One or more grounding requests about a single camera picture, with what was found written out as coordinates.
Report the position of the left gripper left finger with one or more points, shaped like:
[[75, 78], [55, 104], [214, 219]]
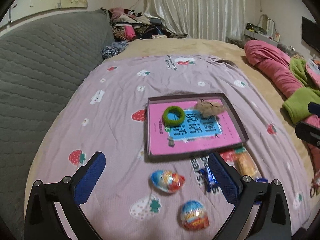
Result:
[[42, 220]]

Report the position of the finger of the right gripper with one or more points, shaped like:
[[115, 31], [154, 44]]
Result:
[[314, 108]]

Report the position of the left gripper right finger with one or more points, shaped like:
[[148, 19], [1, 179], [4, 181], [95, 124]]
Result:
[[272, 220]]

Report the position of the yellow cracker pack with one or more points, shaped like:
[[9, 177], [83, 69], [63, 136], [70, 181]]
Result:
[[244, 163]]

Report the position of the small blue Oreo pack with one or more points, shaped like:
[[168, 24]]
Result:
[[209, 180]]

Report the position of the beige lace scrunchie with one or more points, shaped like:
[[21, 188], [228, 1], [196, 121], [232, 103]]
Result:
[[209, 108]]

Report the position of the blue red chocolate egg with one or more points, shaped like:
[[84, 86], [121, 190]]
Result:
[[167, 181]]

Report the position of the green fleece garment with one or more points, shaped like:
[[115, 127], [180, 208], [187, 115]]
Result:
[[307, 74]]

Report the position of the pink folded quilt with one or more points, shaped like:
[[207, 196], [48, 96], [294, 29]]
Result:
[[274, 63]]

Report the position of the cluttered side desk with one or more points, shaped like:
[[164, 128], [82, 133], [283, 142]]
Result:
[[265, 31]]

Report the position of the pink strawberry print blanket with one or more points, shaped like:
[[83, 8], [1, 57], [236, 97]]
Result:
[[106, 114]]

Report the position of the shallow brown box tray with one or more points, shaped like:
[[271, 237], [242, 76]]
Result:
[[240, 129]]

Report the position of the white striped curtain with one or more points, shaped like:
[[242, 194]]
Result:
[[206, 19]]

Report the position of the grey quilted headboard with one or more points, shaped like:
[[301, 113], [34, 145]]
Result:
[[42, 64]]

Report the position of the dark floral cloth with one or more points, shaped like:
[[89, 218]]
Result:
[[113, 49]]

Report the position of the pile of clothes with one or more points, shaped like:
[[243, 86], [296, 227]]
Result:
[[128, 25]]

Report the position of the black wall television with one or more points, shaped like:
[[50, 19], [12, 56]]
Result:
[[311, 34]]

